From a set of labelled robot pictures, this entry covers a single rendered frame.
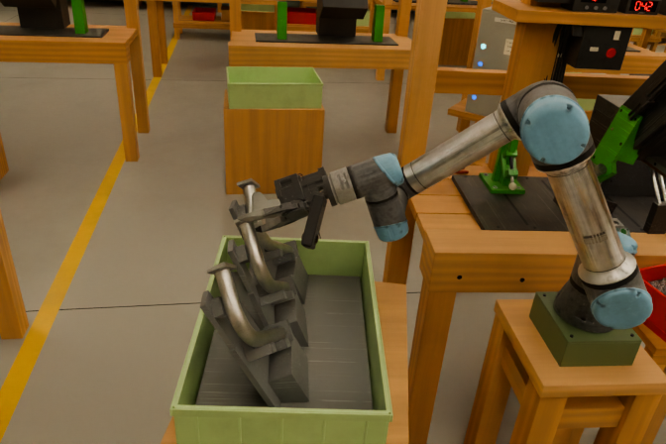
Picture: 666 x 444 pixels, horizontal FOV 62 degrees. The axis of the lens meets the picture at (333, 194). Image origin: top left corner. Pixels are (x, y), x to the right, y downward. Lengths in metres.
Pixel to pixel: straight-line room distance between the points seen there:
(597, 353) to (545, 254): 0.42
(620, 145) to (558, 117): 0.97
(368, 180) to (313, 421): 0.49
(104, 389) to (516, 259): 1.71
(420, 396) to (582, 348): 0.78
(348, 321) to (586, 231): 0.63
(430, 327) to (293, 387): 0.75
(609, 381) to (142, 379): 1.81
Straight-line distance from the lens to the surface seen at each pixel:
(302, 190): 1.20
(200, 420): 1.15
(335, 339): 1.42
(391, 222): 1.22
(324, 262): 1.61
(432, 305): 1.82
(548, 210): 2.09
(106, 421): 2.45
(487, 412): 1.84
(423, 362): 1.98
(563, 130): 1.09
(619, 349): 1.53
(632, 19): 2.20
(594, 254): 1.25
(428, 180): 1.30
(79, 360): 2.73
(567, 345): 1.46
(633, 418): 1.65
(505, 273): 1.81
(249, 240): 1.20
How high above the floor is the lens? 1.80
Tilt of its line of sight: 27 degrees down
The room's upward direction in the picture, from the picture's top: 4 degrees clockwise
